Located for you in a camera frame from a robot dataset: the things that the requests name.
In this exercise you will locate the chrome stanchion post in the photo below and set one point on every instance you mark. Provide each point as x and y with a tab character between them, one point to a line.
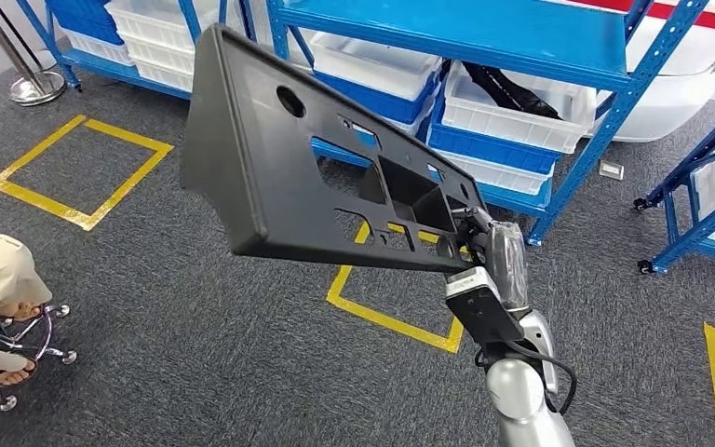
37	89

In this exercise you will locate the white body with red stripe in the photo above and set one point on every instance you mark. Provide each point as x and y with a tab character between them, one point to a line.
672	98

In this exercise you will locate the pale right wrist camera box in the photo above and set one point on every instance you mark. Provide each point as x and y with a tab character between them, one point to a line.
484	311

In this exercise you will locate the blue steel shelf rack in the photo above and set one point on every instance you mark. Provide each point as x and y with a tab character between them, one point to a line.
456	31
690	237
166	89

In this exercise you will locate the white floor socket box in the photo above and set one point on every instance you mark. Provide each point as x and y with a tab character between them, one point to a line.
611	170

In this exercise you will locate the black wrapped object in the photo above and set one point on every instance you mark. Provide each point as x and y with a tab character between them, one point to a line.
505	89

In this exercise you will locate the black plastic panel part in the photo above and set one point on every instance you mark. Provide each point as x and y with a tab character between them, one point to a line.
259	160

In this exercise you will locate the chrome stool base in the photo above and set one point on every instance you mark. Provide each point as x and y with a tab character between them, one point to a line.
61	310

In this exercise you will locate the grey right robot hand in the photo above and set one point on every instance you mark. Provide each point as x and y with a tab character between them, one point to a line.
508	265

